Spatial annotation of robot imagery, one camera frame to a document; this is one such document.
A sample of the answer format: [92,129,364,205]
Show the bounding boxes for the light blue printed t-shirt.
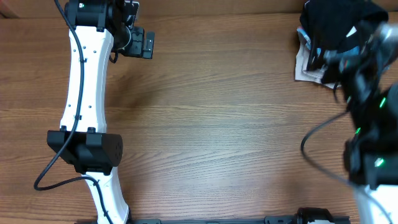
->
[296,27,360,59]

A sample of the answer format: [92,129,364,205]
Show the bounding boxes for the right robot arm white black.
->
[322,21,397,223]

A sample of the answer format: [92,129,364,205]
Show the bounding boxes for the beige shorts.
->
[294,30,341,90]

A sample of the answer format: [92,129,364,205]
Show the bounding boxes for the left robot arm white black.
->
[47,0,155,223]

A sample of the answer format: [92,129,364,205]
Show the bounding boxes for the black t-shirt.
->
[300,0,389,70]

